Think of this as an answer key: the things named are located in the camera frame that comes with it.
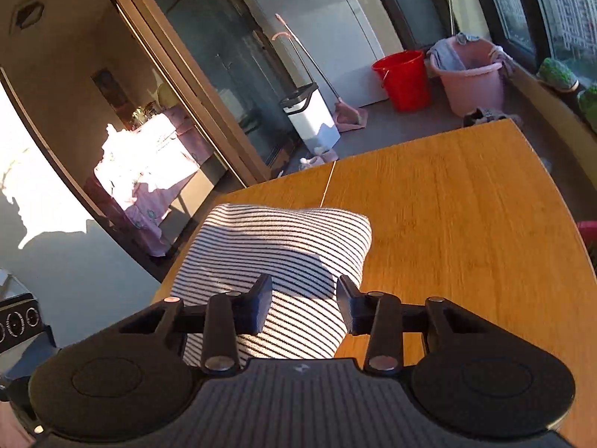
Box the pink slippers pair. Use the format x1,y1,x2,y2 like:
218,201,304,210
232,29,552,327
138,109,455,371
298,147,339,171

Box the pink broom and dustpan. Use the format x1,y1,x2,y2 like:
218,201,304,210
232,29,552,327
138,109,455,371
271,13,368,134

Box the striped beige knit garment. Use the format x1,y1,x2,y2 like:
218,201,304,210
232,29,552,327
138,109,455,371
171,203,372,362

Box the pink plastic basin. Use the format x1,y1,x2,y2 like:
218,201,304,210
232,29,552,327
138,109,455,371
427,36,513,117

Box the white trash bin black lid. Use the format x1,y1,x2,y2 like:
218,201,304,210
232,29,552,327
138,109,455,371
280,82,340,155

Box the green plant pot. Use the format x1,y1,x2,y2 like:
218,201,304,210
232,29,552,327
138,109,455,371
536,58,580,93
578,83,597,133

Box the red plastic bucket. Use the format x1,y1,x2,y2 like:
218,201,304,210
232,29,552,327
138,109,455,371
371,51,432,112

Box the grey cloth on basin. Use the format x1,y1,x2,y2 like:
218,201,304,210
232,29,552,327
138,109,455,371
427,32,479,71

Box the pink covered indoor table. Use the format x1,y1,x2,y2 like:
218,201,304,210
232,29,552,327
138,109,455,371
93,105,213,257

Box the dark shoes on floor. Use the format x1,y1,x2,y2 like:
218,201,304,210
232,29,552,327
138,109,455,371
462,107,523,128

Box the dark framed door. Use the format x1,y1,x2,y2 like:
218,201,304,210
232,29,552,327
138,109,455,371
381,0,453,51

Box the green plant pot far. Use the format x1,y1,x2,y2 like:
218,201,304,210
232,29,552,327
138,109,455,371
536,58,580,93

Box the green plant pot near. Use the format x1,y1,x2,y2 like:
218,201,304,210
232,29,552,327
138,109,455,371
578,83,597,133

